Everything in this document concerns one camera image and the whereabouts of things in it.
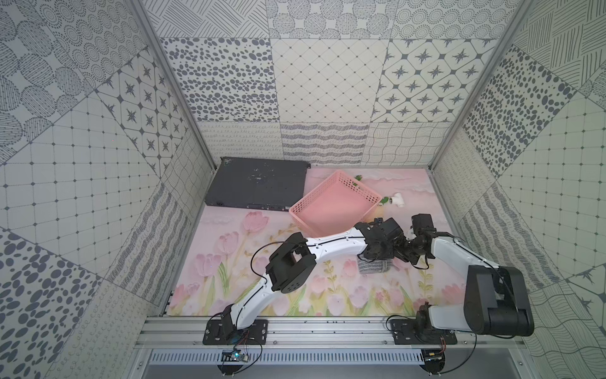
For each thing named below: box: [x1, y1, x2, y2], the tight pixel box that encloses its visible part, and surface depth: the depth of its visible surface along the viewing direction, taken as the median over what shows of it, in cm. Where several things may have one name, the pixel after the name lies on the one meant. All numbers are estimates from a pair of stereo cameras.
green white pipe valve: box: [378, 192, 405, 208], surface depth 109 cm
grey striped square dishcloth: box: [357, 258, 393, 274], surface depth 86 cm
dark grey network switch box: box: [204, 156, 312, 212], surface depth 113 cm
